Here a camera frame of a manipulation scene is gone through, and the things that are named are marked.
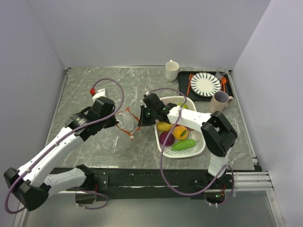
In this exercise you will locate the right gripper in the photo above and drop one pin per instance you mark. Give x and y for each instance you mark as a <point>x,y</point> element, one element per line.
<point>143,121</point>

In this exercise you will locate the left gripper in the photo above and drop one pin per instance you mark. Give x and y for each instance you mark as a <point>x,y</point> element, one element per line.
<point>111,123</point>

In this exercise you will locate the yellow lemon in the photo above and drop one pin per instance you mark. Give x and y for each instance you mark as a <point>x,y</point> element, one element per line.
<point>163,126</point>

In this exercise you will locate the clear zip top bag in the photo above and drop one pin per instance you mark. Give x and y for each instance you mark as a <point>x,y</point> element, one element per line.
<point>125,126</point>

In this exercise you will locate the orange fruit with leaf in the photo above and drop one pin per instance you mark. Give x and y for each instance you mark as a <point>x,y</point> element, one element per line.
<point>180,132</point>

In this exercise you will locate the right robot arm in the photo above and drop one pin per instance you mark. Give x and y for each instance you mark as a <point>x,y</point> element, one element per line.
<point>218,133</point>

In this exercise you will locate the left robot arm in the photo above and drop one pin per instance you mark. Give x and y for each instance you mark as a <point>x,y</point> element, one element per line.
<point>32,183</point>

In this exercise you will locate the white perforated basket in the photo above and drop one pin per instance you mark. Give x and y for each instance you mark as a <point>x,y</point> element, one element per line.
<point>192,134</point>

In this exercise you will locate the green pear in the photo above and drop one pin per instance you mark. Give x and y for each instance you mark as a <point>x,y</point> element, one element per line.
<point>183,106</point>

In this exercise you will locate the green bitter gourd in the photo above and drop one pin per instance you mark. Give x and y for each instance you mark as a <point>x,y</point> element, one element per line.
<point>184,144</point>

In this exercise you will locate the white mug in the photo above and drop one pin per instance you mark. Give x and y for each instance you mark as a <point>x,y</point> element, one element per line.
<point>171,70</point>

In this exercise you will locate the orange fork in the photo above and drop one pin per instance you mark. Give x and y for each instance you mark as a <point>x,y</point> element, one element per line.
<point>189,83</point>

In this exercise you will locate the striped white plate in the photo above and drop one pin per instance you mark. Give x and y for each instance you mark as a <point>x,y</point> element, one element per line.
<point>205,84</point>

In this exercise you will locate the beige mug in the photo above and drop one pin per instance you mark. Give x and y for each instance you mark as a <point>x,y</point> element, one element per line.
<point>219,101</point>

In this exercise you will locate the clear glass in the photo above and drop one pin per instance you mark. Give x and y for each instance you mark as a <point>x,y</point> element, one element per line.
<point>220,72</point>

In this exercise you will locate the orange spoon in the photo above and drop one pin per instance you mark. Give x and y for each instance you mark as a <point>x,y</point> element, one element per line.
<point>223,81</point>

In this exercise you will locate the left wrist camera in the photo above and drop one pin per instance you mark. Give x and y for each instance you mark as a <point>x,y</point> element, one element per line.
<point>98,93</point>

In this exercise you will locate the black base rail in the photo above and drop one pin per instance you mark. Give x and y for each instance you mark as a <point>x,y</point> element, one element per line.
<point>151,183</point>

